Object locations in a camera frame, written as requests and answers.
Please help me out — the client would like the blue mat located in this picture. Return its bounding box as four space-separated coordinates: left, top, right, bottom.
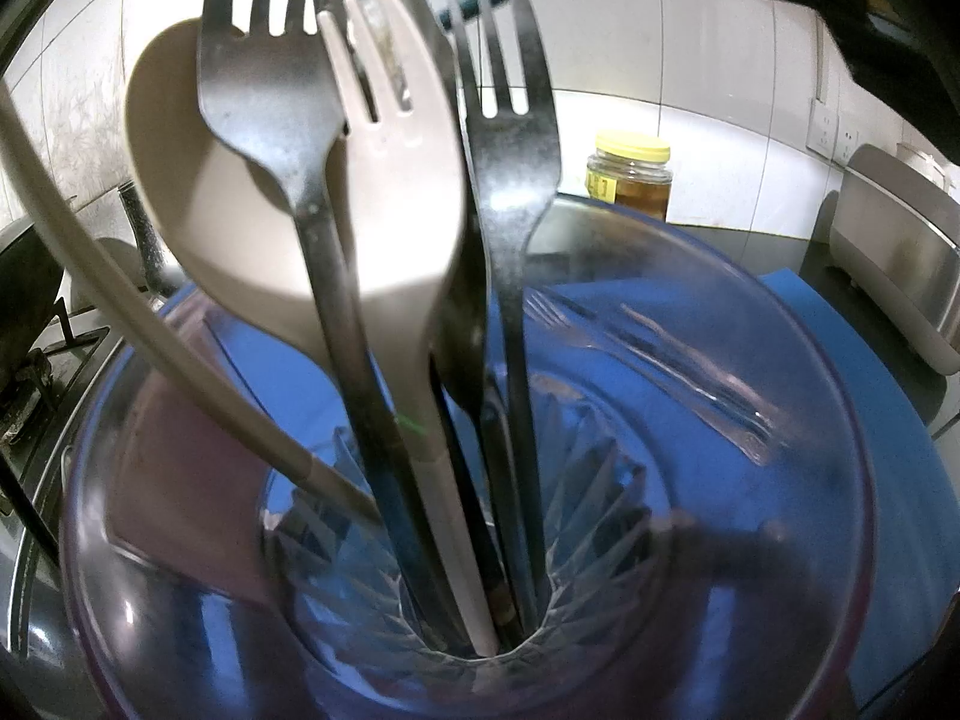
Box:
157 270 960 720

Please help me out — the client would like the beige plastic chopstick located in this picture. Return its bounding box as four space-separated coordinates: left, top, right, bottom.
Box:
0 79 387 533

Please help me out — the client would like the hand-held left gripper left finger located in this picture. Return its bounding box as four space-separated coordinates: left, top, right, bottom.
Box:
105 375 275 612

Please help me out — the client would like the black cable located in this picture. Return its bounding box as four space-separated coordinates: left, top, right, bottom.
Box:
0 456 62 565

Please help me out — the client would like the steel kettle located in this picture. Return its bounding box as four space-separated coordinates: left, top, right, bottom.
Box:
116 180 185 301

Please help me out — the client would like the glass jar yellow lid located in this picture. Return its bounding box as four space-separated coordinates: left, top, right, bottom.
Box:
585 131 674 222

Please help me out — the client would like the white wall socket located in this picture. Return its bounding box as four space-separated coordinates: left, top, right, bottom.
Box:
806 97 860 162

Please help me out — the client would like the stainless steel appliance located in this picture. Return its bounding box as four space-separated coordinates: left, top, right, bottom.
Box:
829 142 960 376

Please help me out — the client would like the black wok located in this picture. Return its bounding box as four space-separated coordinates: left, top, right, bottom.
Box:
0 219 67 391

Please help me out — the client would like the gas stove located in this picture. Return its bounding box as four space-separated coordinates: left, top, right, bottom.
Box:
0 300 113 481

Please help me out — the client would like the beige plastic spoon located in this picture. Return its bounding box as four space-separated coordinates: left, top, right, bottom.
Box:
124 19 361 368

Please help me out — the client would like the purple transparent plastic cup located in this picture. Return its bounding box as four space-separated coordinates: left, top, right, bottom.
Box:
58 199 878 720

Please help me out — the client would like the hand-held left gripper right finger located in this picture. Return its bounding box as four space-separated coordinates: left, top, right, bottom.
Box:
652 506 852 720

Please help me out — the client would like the white plastic container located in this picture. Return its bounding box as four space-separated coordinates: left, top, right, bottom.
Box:
896 142 953 188

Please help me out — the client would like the beige plastic fork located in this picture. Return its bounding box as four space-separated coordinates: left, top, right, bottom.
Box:
316 0 500 657

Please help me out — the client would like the steel fork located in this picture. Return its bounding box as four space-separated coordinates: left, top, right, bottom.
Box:
196 0 481 642
441 0 562 620
523 291 777 462

